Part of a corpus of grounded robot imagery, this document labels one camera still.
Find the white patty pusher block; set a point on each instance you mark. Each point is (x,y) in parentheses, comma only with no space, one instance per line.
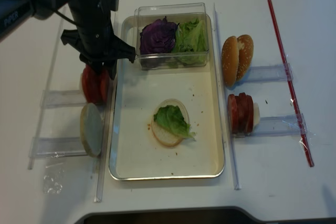
(256,115)

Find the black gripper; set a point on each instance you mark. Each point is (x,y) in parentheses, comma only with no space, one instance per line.
(94,37)

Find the lettuce leaf on bun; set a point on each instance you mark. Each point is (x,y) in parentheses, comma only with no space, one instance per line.
(172,120)

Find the metal baking tray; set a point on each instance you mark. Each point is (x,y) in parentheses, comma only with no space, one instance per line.
(135,154)

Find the right sesame bun half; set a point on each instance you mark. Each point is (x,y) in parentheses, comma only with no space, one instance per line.
(246,51)

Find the clear patty track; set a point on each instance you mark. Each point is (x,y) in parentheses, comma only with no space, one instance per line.
(288,125)

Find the front meat patty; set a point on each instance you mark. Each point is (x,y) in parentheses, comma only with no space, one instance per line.
(233,113)

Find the clear far left rail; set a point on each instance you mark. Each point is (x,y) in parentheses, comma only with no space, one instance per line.
(50,127)

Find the bottom bun on tray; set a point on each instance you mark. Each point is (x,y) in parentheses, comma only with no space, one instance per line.
(162,136)

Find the clear rail right of tray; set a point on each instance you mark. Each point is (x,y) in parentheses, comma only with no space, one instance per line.
(230,143)

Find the meat patty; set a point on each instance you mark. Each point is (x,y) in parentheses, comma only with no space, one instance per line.
(233,113)
(243,112)
(250,119)

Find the pale bread slice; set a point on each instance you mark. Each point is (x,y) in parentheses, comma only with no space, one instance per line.
(91,129)

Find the back meat patty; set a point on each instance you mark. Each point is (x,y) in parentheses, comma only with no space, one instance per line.
(250,119)

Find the purple cabbage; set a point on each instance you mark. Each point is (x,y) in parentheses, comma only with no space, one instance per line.
(158,37)

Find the clear bread track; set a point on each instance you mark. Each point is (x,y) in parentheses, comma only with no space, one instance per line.
(57,146)

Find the red plastic rail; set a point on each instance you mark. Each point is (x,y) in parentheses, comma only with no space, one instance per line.
(300,119)

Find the left sesame bun half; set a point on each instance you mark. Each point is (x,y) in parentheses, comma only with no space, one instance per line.
(230,60)

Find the clear rail left of tray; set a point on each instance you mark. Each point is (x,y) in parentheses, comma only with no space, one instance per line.
(100,165)

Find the green lettuce in container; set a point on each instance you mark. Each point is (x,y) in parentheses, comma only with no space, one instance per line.
(189,38)

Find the clear plastic container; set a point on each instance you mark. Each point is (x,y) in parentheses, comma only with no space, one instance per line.
(175,13)

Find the middle meat patty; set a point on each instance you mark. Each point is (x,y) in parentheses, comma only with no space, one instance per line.
(243,112)

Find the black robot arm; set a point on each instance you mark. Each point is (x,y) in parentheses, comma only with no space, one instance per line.
(15,12)

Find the clear tomato track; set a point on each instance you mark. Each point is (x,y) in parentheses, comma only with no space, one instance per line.
(52,99)

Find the clear bun track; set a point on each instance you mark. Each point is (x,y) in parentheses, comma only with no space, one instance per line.
(274,73)

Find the sesame bun half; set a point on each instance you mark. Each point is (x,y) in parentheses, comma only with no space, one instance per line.
(230,60)
(246,51)

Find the clear rail of tray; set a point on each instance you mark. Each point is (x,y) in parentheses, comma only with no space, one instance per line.
(230,143)
(100,165)

